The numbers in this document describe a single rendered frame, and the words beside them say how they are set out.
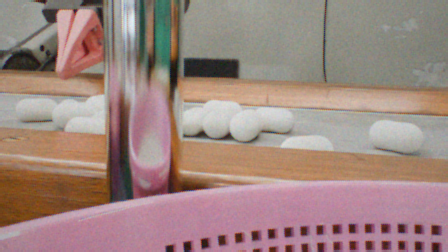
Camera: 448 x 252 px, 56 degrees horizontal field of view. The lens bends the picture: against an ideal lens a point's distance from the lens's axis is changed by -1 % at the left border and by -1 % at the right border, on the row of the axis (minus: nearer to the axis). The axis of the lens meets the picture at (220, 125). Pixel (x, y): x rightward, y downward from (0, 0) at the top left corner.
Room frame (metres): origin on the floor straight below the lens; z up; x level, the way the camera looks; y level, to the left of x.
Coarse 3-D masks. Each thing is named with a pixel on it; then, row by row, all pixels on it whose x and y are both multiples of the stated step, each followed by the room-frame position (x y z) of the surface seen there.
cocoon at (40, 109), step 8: (24, 104) 0.36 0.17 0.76; (32, 104) 0.36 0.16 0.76; (40, 104) 0.36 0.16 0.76; (48, 104) 0.36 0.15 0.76; (56, 104) 0.37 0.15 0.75; (16, 112) 0.36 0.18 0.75; (24, 112) 0.36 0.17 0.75; (32, 112) 0.36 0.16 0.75; (40, 112) 0.36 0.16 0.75; (48, 112) 0.36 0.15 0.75; (24, 120) 0.36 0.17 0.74; (32, 120) 0.36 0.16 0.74; (40, 120) 0.36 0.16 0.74
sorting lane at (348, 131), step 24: (0, 96) 0.54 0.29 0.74; (24, 96) 0.54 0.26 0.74; (48, 96) 0.54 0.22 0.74; (0, 120) 0.37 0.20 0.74; (48, 120) 0.37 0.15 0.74; (312, 120) 0.41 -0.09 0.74; (336, 120) 0.41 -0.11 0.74; (360, 120) 0.41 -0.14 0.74; (408, 120) 0.42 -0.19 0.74; (432, 120) 0.43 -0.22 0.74; (264, 144) 0.30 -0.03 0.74; (336, 144) 0.30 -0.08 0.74; (360, 144) 0.30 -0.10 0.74; (432, 144) 0.31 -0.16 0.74
